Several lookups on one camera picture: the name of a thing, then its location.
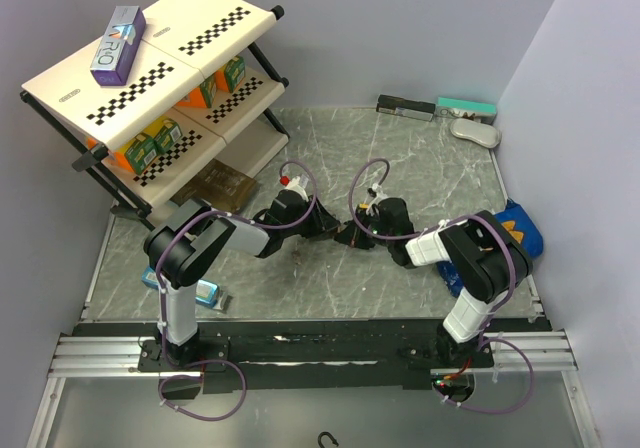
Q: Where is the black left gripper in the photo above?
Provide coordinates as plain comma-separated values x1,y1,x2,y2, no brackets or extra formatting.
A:
282,195,340,239

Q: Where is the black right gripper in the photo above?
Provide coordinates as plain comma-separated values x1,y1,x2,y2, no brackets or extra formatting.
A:
336,207,395,249

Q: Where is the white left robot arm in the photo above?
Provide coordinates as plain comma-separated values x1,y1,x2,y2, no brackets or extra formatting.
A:
143,188,340,370

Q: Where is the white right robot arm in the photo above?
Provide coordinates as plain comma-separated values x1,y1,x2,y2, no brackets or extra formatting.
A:
335,197,533,367

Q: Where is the brown foil pouch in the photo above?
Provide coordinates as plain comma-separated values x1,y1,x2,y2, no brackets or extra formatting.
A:
171,159,258,213

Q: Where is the blue toothpaste box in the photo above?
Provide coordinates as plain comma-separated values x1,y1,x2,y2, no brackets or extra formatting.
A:
141,267,231,312

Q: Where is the black rectangular box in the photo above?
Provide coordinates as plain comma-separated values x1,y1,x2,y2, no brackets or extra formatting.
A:
376,94,436,122

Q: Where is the grey oval case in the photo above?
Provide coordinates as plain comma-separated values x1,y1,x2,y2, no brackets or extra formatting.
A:
450,118,501,149

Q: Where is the teal white box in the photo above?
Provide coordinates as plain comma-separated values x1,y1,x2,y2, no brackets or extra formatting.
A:
435,97,497,124

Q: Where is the blue Doritos chip bag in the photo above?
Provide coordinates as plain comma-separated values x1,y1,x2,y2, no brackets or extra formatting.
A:
436,200,543,302

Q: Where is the white checkered shelf rack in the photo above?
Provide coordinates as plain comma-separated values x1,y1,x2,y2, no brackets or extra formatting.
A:
21,0,289,227

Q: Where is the black hook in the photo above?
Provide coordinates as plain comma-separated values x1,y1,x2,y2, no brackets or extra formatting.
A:
317,431,340,448

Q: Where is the purple silver box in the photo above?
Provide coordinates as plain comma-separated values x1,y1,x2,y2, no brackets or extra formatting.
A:
90,6,146,87

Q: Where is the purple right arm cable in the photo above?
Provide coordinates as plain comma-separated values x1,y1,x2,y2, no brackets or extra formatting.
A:
347,157,519,354

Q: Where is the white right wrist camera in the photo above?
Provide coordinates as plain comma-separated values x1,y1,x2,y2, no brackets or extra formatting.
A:
366,183,388,215

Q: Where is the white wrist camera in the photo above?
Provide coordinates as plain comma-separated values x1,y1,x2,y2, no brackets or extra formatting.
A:
280,175,309,200
366,183,388,215

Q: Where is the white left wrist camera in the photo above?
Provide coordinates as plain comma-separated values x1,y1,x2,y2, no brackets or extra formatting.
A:
280,175,309,200

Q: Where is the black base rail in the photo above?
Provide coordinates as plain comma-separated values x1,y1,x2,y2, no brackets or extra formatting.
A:
49,318,577,394

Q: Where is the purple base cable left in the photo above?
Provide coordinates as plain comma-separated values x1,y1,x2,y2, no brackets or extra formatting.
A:
157,357,247,423

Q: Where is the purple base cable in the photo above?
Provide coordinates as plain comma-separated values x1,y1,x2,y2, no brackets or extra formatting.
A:
438,335,536,415
157,357,247,423

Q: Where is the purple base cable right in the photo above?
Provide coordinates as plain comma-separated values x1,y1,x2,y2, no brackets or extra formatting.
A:
438,335,536,415

